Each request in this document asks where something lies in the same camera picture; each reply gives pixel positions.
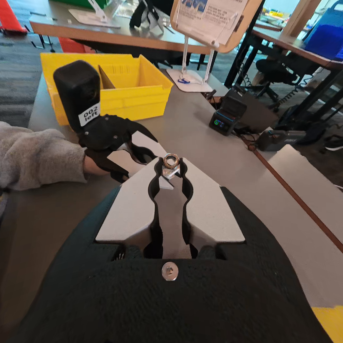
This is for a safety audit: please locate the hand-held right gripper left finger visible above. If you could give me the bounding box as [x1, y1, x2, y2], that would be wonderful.
[95, 157, 164, 259]

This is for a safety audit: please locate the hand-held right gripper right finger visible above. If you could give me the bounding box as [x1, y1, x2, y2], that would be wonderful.
[179, 158, 246, 252]

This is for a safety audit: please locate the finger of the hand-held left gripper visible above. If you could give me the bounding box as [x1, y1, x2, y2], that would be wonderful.
[107, 149, 175, 191]
[131, 130, 168, 164]

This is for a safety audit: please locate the silver hex nut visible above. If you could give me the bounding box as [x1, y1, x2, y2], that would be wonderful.
[163, 153, 179, 168]

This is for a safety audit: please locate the silver bolt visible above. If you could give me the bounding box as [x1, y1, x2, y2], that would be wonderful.
[161, 165, 180, 179]

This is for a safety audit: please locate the person's left forearm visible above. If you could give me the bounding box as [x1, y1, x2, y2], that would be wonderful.
[0, 121, 89, 191]

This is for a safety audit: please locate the person's left hand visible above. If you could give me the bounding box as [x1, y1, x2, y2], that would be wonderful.
[83, 155, 111, 177]

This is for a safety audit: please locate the black bin divider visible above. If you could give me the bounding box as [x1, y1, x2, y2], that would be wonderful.
[98, 65, 116, 89]

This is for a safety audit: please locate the long work table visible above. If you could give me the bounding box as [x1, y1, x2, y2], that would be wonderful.
[29, 0, 215, 55]

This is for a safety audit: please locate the white board stand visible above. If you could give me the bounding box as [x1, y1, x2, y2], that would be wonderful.
[68, 0, 121, 29]
[166, 12, 215, 93]

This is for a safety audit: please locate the green bin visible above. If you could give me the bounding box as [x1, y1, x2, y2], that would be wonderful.
[49, 0, 113, 10]

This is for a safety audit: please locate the black charging case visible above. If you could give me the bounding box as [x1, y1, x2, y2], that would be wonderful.
[209, 95, 247, 136]

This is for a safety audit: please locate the black grey tool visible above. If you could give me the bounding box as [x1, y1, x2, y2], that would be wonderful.
[129, 0, 165, 35]

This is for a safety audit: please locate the orange traffic cone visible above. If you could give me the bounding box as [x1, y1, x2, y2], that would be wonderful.
[0, 0, 28, 34]

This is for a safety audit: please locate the grey power bank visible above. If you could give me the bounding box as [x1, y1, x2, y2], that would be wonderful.
[258, 129, 306, 152]

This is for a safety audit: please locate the dark grey case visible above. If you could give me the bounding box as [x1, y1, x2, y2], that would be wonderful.
[229, 88, 279, 133]

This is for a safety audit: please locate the black office chair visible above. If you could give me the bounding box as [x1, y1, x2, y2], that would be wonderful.
[255, 58, 302, 111]

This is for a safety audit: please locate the wooden display board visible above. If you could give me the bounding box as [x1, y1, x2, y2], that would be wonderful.
[170, 0, 264, 54]

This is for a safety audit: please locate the wooden top desk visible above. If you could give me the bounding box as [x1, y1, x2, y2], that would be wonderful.
[224, 24, 343, 124]

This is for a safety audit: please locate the blue bag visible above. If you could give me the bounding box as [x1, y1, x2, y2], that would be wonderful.
[304, 0, 343, 61]

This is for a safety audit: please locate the black coiled cable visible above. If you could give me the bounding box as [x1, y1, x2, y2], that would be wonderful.
[271, 74, 314, 109]

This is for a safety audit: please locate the wooden post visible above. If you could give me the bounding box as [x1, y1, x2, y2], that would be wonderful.
[281, 0, 322, 38]

